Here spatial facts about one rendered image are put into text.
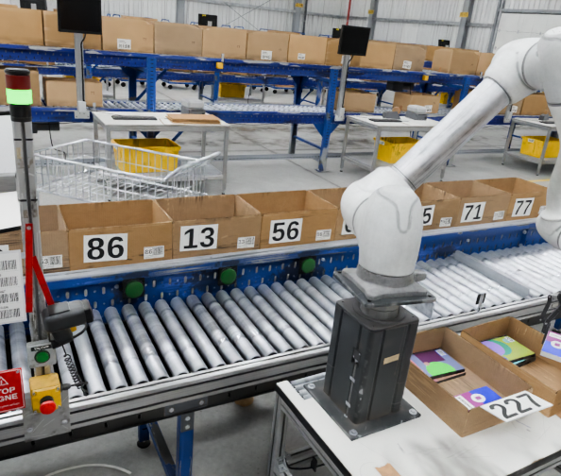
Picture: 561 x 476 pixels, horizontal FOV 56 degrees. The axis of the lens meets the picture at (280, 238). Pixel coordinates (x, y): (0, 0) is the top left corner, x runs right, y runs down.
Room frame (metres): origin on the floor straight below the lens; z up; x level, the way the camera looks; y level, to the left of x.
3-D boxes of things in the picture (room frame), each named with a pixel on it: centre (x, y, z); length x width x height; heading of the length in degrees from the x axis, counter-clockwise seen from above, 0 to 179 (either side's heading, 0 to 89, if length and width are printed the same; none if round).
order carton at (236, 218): (2.19, 0.33, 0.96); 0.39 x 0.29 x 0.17; 120
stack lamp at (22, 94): (1.19, 0.61, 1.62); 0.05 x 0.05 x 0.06
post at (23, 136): (1.19, 0.61, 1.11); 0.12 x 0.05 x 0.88; 120
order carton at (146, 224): (1.99, 0.67, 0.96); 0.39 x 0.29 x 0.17; 120
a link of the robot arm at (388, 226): (1.37, -0.30, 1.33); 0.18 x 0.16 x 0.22; 11
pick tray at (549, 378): (1.61, -0.90, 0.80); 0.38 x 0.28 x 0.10; 33
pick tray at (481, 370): (1.47, -0.60, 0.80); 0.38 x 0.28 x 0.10; 30
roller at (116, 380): (1.53, 0.56, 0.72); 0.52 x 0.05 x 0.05; 30
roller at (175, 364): (1.63, 0.39, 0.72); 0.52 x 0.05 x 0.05; 30
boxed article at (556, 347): (1.52, -0.93, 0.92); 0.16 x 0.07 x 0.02; 149
